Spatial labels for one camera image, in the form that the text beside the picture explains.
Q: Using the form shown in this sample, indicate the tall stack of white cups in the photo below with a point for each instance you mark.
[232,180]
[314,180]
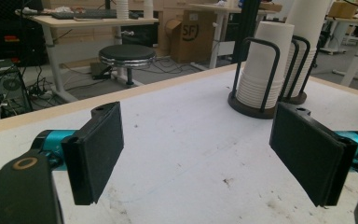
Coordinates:
[306,25]

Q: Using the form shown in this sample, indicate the white cup stack on desk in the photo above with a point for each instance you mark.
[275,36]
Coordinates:
[148,8]
[122,9]

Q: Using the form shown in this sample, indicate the small cardboard box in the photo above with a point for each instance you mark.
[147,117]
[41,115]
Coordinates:
[341,9]

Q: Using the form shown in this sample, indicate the brown cardboard box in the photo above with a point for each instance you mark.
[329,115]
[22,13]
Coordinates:
[195,46]

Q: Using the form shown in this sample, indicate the black computer tower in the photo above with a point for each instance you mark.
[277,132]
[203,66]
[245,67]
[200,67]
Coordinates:
[11,87]

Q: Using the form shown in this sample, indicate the black keyboard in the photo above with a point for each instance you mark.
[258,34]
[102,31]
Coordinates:
[90,14]

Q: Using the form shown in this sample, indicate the white-legged desk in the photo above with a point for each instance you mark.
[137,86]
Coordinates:
[217,34]

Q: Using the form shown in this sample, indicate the short stack of white cups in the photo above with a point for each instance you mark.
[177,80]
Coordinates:
[262,49]

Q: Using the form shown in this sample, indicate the black metal frame post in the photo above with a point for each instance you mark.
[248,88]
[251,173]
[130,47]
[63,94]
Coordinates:
[245,28]

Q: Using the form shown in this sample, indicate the grey foot pedal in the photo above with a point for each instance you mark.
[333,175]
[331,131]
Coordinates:
[99,70]

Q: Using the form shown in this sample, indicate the black cabinet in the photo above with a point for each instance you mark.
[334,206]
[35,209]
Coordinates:
[0,28]

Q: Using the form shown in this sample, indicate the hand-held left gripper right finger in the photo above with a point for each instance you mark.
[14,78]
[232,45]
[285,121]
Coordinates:
[304,152]

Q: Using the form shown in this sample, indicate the white table mat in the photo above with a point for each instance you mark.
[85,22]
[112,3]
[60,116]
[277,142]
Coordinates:
[183,149]

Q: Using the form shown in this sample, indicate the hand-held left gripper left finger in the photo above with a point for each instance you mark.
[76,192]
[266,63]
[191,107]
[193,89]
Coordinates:
[93,155]

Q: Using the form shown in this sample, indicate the light wooden desk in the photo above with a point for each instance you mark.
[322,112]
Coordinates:
[105,22]

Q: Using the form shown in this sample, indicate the black round stool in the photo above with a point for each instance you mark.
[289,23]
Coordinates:
[127,52]

